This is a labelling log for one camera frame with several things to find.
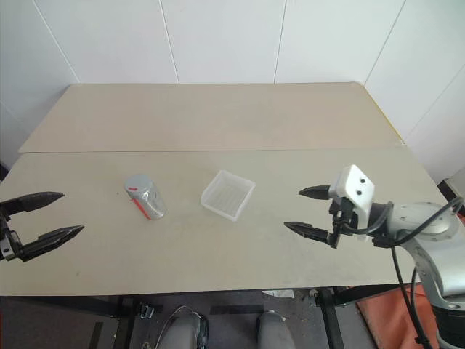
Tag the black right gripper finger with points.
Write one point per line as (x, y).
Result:
(316, 192)
(309, 230)

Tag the small silver metal bracket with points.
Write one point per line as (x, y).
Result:
(146, 312)

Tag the orange floor mat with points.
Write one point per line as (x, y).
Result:
(388, 309)

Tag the grey rounded leg cover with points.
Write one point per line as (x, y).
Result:
(187, 329)
(274, 331)

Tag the black metal table frame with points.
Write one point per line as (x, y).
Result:
(329, 316)

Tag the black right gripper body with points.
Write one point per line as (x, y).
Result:
(344, 214)

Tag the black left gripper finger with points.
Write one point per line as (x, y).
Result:
(36, 200)
(51, 240)

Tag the black chair part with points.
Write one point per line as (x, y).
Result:
(449, 189)

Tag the silver and red pouch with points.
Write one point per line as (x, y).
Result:
(146, 198)

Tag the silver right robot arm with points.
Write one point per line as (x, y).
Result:
(421, 220)

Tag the white paper scrap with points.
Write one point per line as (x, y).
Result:
(278, 293)

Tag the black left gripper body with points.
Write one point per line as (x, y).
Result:
(8, 244)

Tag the clear plastic tray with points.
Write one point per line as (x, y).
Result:
(227, 196)

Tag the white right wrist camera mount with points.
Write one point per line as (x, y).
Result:
(355, 183)

